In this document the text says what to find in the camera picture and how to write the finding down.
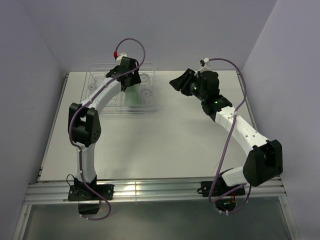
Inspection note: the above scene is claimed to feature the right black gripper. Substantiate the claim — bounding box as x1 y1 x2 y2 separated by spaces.
169 68 207 102

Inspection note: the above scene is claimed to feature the light green plastic cup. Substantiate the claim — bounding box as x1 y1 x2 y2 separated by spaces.
124 85 141 106

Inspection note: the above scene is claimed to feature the small clear glass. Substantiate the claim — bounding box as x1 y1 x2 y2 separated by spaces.
87 81 98 95

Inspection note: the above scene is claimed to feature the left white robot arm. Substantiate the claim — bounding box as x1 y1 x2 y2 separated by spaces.
67 56 141 200

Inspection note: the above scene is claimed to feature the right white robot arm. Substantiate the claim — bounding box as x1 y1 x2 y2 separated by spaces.
169 69 283 195

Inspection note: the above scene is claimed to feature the clear acrylic dish rack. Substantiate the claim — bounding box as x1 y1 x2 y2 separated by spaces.
80 62 156 115

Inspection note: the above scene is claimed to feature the black box under left base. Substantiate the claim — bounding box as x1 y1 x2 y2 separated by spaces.
78 203 100 216

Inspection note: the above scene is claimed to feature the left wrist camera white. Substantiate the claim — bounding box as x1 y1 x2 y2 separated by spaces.
113 51 128 62

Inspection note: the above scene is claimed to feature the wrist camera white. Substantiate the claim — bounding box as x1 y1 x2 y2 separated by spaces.
198 58 211 73
113 51 128 62

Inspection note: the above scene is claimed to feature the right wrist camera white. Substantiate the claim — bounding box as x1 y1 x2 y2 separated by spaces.
198 58 211 73

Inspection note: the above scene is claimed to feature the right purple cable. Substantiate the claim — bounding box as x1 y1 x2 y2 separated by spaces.
207 57 252 214

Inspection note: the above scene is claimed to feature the purple cable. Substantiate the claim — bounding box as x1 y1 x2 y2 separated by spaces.
67 37 146 221
207 57 252 214

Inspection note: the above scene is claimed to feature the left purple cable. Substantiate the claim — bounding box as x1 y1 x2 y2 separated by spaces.
67 37 146 221

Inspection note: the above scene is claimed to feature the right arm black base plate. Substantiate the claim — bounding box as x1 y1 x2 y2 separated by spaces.
197 178 246 197

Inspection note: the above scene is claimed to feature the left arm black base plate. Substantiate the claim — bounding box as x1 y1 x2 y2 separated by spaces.
67 184 114 202

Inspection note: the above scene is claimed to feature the aluminium rail frame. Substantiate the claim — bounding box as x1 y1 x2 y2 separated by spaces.
14 70 301 240

